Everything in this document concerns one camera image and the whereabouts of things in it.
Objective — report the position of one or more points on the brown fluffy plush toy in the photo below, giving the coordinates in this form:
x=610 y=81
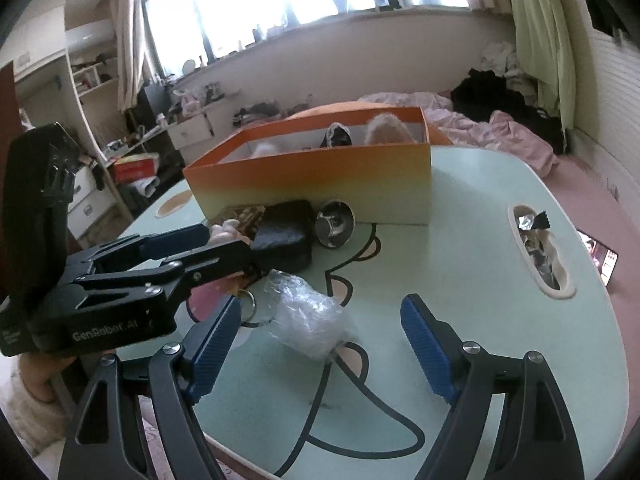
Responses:
x=387 y=127

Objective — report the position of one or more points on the orange pillow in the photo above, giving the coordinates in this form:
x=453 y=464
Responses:
x=350 y=106

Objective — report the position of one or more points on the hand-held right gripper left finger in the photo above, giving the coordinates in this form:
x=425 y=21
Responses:
x=212 y=345

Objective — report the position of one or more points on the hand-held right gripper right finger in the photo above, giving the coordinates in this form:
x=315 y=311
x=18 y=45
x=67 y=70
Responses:
x=425 y=350

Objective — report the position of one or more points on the smartphone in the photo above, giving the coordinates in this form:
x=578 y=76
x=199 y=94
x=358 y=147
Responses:
x=600 y=260

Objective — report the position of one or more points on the brown wooden door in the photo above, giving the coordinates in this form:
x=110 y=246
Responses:
x=7 y=90

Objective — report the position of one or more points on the black chair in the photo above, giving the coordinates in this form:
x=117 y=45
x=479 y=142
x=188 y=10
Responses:
x=155 y=105

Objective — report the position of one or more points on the white shelf unit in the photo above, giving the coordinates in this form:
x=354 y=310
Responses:
x=90 y=82

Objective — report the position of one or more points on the orange cardboard box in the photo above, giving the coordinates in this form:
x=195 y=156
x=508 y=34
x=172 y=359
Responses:
x=320 y=185

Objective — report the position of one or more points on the white clothes pile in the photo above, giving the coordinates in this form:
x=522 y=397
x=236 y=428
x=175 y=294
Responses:
x=505 y=60

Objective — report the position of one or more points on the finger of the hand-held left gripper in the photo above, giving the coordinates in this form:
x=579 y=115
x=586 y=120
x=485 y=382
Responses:
x=215 y=262
x=170 y=244

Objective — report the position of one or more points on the silver foil wrapper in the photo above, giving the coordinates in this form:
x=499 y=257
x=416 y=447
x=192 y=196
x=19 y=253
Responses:
x=545 y=267
x=526 y=221

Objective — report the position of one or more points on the clear plastic bag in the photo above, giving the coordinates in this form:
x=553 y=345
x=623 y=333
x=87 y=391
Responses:
x=305 y=320

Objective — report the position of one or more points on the white louvered wardrobe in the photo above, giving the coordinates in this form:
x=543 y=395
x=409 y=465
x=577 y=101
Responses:
x=610 y=110

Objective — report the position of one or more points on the white drawer unit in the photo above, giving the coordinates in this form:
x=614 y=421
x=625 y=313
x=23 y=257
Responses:
x=82 y=195

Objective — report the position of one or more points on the window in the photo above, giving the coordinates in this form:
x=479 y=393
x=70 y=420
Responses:
x=250 y=0

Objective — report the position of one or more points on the green curtain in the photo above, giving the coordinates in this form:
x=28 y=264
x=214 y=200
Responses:
x=540 y=20

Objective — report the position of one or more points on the white fluffy plush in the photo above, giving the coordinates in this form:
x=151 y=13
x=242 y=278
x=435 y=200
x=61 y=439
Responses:
x=263 y=148

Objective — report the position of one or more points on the beige curtain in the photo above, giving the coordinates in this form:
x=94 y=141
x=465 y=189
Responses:
x=132 y=35

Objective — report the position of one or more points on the pink fluffy blanket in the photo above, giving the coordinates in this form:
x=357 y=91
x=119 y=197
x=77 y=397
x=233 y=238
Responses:
x=500 y=135

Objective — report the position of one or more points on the mint green cartoon desktop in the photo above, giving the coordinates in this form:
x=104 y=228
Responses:
x=450 y=270

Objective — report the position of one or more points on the black clothes pile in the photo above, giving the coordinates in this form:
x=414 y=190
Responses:
x=480 y=90

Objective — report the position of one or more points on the black wallet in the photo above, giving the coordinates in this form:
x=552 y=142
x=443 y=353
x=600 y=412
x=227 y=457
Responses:
x=285 y=245

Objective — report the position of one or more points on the person's left forearm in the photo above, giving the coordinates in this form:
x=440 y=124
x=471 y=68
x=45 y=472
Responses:
x=30 y=410

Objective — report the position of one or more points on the black lace trimmed cloth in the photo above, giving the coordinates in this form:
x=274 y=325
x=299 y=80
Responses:
x=337 y=136

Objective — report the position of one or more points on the red box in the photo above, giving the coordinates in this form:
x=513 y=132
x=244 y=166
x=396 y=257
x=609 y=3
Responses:
x=135 y=167

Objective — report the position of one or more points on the black candy wrapper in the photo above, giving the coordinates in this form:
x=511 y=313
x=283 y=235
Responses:
x=542 y=220

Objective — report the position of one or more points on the white drawer cabinet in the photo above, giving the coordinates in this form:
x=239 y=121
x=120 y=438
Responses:
x=192 y=130

